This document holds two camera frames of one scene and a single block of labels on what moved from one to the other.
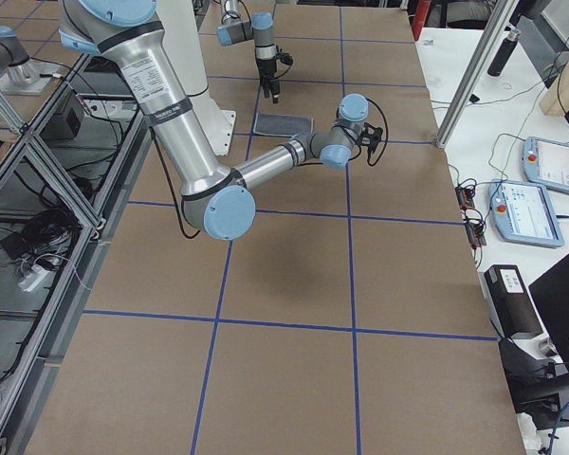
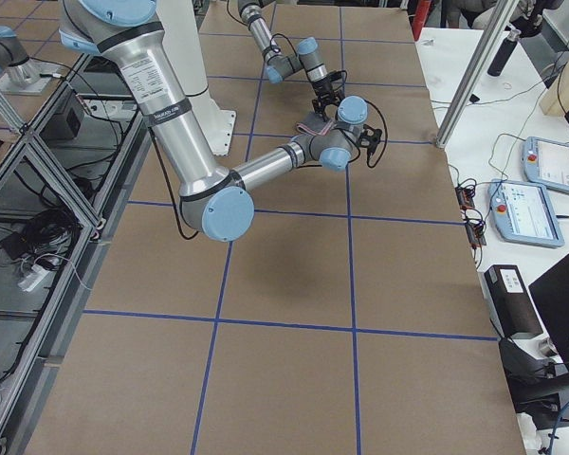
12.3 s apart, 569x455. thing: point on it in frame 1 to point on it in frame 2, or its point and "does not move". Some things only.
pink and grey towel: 282,125 to 315,124
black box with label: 511,300 does not move
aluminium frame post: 495,26 does not move
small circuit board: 465,197 does not move
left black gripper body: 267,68 to 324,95
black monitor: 561,297 does not move
